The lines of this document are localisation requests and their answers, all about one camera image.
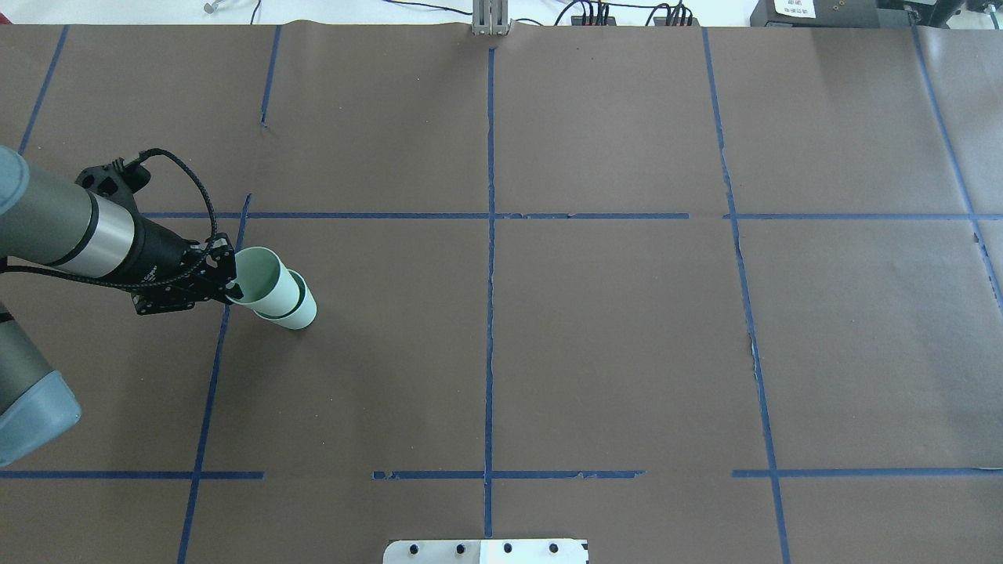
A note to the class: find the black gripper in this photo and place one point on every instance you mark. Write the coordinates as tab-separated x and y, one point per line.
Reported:
155	252

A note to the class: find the mint green cup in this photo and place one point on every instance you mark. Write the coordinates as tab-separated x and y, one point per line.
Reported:
305	311
268	287

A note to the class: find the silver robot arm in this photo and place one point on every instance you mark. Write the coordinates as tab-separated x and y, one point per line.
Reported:
90	231

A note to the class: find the standing mint green cup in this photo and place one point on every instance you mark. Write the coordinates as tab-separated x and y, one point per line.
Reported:
305	311

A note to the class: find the brown paper table cover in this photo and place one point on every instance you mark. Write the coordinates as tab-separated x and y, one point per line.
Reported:
720	295

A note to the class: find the black desktop computer box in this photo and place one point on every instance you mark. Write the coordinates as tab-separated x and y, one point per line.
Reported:
832	14

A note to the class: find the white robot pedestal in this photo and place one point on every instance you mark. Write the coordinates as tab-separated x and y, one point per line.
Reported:
532	550

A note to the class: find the aluminium frame post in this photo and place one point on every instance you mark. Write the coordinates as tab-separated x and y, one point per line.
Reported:
491	18

